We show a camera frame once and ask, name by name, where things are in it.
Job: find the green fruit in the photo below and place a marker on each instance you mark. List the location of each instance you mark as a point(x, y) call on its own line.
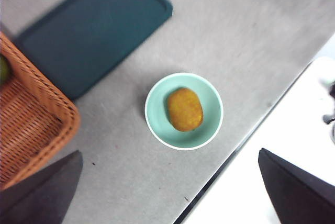
point(4, 69)

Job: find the teal ceramic bowl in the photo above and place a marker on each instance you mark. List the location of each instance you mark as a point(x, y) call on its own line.
point(206, 98)

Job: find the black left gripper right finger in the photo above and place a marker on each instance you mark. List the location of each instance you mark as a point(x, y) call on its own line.
point(303, 195)

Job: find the yellow-brown kiwi fruit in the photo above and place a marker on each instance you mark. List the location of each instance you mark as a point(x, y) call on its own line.
point(185, 110)

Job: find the dark teal rectangular tray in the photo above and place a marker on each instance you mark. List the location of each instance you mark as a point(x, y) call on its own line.
point(91, 33)

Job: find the brown wicker basket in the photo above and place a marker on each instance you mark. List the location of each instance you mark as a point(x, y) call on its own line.
point(31, 124)

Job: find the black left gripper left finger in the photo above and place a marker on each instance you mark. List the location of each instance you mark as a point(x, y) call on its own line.
point(42, 195)

